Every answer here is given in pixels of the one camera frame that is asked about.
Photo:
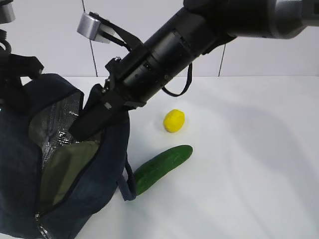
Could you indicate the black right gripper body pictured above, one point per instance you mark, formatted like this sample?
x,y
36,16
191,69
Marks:
x,y
128,83

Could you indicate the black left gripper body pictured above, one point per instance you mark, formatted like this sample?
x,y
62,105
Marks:
x,y
12,68

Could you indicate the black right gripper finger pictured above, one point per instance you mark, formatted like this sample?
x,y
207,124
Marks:
x,y
100,111

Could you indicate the dark blue lunch bag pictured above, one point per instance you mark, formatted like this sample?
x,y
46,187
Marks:
x,y
54,97

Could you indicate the yellow lemon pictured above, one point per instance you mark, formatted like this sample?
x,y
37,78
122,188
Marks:
x,y
174,121

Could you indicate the green lidded glass container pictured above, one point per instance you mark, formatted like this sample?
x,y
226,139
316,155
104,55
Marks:
x,y
63,157

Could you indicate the green cucumber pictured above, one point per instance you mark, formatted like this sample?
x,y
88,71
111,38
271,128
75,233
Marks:
x,y
160,165

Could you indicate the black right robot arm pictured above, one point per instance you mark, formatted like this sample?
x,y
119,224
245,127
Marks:
x,y
196,29

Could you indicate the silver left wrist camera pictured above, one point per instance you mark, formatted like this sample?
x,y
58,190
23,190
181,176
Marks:
x,y
6,11

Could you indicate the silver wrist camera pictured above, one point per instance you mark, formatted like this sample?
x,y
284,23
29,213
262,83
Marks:
x,y
98,29
6,11

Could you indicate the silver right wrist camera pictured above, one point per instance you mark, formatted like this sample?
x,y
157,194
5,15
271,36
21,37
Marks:
x,y
98,29

